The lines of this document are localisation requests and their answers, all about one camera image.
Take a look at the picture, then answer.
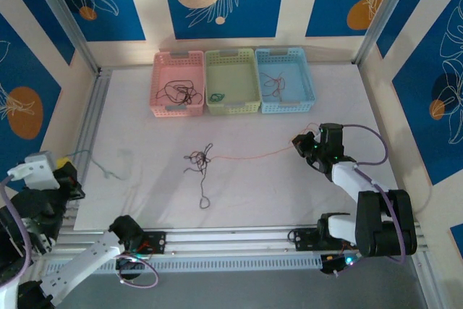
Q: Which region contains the white table mat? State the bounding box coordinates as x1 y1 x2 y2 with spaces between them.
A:
74 66 412 231

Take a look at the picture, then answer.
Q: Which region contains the aluminium mounting rail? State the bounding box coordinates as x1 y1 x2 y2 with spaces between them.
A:
30 222 425 262

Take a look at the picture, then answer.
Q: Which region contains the aluminium frame post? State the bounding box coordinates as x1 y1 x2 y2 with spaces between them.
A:
25 0 101 75

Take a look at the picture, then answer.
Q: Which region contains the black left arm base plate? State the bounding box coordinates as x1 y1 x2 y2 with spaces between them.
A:
134 231 166 255

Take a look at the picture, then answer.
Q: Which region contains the blue plastic basket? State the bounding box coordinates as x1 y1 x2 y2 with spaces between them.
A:
255 47 316 114

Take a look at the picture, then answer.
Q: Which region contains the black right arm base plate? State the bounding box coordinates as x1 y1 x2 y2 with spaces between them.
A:
292 227 361 252

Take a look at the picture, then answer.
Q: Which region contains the grey slotted cable duct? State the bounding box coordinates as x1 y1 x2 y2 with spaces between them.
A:
45 255 325 276

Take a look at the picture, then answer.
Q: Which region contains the aluminium side rail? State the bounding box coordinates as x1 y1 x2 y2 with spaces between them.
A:
54 68 113 230

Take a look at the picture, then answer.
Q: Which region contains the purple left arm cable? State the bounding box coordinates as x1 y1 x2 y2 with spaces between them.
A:
0 174 160 288

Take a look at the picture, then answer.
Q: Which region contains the pink plastic basket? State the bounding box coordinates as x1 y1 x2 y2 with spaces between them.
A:
149 50 205 119

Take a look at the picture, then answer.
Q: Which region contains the green plastic basket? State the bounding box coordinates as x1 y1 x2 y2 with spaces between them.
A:
204 48 262 114

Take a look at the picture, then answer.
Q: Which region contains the clear plastic rod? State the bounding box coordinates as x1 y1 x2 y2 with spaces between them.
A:
353 0 423 67

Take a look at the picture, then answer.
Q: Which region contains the black controller box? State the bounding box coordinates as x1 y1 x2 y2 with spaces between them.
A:
320 253 362 277
115 250 150 281

